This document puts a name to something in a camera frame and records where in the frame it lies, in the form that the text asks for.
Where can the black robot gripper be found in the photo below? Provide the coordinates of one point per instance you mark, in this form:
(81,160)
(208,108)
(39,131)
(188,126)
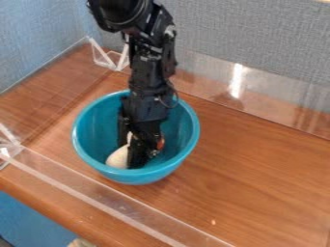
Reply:
(143,111)

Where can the white brown toy mushroom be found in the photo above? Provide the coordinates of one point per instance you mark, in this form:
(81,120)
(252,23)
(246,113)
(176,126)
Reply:
(119,156)

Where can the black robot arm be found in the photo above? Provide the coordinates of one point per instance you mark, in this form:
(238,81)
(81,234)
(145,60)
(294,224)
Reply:
(146,23)

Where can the clear acrylic left barrier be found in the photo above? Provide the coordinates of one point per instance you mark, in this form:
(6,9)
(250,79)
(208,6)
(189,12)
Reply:
(38,99)

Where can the clear acrylic barrier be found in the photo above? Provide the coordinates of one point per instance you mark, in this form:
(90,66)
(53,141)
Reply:
(38,99)
(284,100)
(145,218)

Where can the clear acrylic front barrier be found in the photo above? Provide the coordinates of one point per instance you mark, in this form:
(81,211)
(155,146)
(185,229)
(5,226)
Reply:
(145,218)

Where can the clear acrylic back barrier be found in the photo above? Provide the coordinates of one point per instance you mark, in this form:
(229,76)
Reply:
(284,100)

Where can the clear acrylic corner bracket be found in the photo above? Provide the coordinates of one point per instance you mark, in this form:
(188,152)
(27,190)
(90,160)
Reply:
(109,59)

